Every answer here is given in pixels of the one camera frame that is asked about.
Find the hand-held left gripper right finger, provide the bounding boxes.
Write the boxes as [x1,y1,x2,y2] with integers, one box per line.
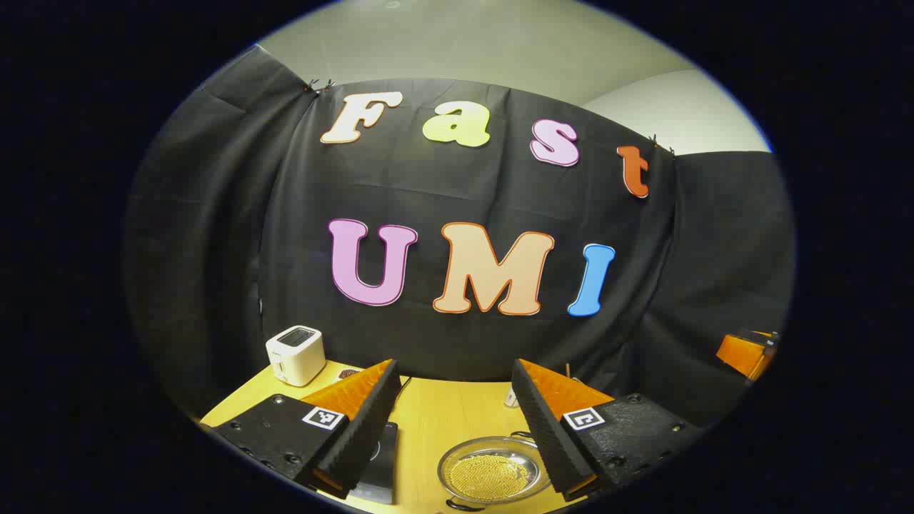
[511,359,704,502]

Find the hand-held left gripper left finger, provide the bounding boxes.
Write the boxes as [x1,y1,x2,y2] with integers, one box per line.
[212,359,402,500]

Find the black induction cooktop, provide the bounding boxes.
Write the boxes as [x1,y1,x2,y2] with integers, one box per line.
[350,423,398,505]

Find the steel pot with yellow beans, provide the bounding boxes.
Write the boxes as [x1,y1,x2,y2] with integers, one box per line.
[437,431,554,513]

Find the white toaster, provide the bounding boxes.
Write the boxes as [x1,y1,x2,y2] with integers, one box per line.
[266,326,326,388]

